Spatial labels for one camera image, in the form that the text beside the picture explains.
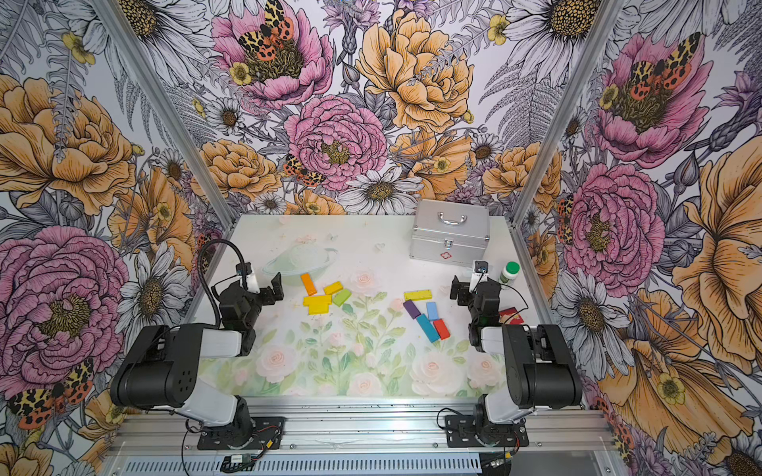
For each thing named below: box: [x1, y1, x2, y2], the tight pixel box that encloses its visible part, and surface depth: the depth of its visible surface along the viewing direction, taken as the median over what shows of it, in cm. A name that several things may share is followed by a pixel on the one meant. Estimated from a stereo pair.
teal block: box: [416, 313, 441, 344], surface depth 94 cm
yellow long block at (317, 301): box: [302, 294, 333, 311], surface depth 99 cm
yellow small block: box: [323, 280, 344, 295], surface depth 105 cm
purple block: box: [402, 299, 421, 320], surface depth 99 cm
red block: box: [432, 318, 451, 341], surface depth 93 cm
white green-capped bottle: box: [499, 260, 521, 285], surface depth 98 cm
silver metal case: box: [409, 198, 491, 267], surface depth 103 cm
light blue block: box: [425, 301, 440, 321], surface depth 99 cm
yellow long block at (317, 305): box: [303, 297, 333, 316], surface depth 99 cm
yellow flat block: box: [403, 289, 433, 301], surface depth 101 cm
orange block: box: [300, 272, 318, 297], surface depth 104 cm
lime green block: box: [331, 289, 352, 307], surface depth 101 cm
